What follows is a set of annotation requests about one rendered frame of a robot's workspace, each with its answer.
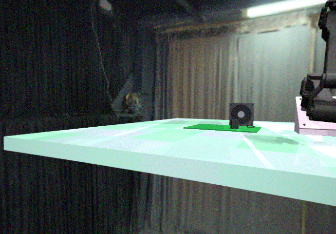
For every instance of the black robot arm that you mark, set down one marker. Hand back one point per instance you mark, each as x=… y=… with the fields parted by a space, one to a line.
x=316 y=88

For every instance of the black cooling fan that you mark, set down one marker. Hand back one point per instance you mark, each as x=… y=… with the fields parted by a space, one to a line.
x=242 y=110

